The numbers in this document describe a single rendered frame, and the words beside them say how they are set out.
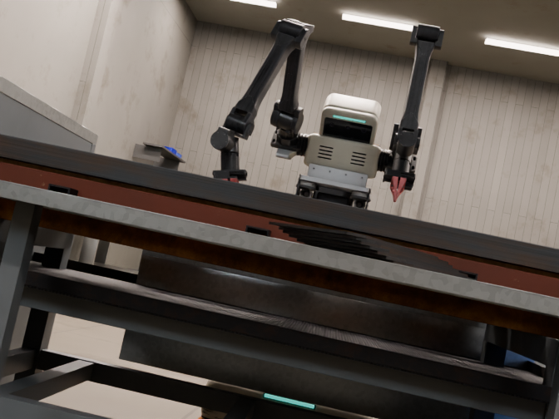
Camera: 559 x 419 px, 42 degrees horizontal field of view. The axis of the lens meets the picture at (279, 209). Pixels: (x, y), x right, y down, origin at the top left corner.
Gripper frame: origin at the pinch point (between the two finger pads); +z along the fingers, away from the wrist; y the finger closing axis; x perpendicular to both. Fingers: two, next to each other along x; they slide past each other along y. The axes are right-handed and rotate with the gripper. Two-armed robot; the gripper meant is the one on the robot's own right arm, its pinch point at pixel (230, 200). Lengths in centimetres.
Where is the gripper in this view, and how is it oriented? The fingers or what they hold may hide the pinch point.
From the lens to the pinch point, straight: 226.0
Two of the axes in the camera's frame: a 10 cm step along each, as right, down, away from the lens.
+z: 0.3, 9.9, -1.1
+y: 10.0, -0.3, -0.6
